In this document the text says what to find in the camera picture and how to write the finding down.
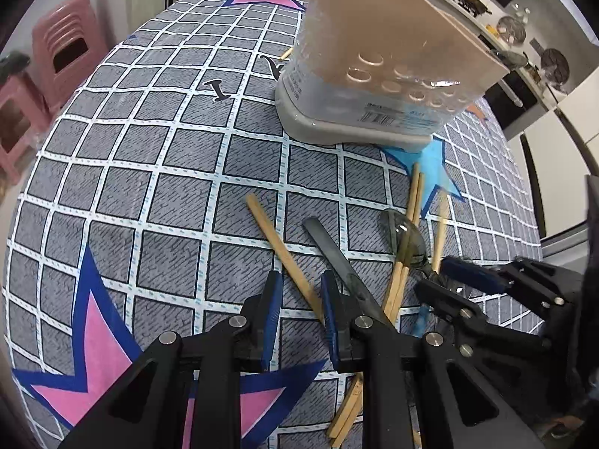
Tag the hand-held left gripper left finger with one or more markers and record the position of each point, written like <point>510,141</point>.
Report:
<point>272,322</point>

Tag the dark round rack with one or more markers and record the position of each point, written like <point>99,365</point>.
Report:
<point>554,61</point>

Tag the beige utensil holder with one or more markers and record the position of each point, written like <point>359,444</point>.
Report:
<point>374,23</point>

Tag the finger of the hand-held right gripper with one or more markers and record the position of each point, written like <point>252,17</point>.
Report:
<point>472,272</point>
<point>444,299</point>

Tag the round rack with pink clips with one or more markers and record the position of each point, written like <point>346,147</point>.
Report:
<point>511,29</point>

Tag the black built-in oven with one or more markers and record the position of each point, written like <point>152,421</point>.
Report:
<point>512,103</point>

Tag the white refrigerator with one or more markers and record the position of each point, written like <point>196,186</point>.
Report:
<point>561,159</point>

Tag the pink plastic stool stack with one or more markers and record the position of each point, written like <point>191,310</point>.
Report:
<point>61,28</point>

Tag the blue wooden chopstick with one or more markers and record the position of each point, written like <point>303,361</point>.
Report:
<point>440,234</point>

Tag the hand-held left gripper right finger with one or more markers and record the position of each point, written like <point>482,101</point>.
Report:
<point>330,322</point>

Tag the dark item on stool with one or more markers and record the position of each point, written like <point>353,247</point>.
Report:
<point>14,63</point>

